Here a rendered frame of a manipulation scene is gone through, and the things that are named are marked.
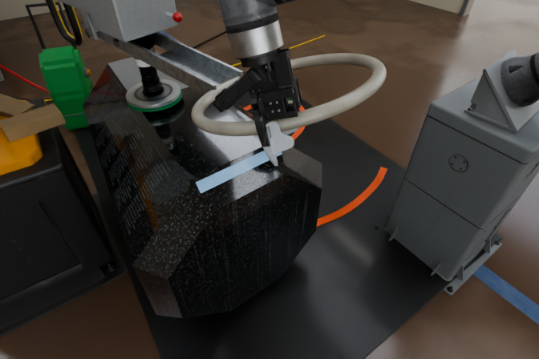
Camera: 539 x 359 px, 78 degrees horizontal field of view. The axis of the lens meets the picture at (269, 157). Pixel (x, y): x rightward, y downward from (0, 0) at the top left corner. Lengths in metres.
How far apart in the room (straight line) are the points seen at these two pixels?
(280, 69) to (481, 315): 1.63
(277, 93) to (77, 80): 2.41
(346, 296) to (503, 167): 0.88
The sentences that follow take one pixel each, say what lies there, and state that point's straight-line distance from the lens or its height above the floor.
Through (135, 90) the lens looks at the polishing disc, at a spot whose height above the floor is 0.89.
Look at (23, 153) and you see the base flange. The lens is 1.51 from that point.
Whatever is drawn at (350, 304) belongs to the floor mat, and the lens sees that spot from 1.75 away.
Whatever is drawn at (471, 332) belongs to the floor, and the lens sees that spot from 1.90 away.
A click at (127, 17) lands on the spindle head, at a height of 1.22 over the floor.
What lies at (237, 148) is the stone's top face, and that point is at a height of 0.85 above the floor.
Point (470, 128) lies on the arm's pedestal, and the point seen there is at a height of 0.82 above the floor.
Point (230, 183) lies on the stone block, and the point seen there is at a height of 0.80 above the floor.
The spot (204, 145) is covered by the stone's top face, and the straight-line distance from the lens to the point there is 1.17.
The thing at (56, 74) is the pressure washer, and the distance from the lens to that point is 2.92.
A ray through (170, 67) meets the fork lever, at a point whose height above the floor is 1.10.
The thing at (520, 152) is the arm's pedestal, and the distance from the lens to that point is 1.44.
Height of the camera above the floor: 1.56
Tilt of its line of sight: 40 degrees down
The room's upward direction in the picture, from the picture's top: straight up
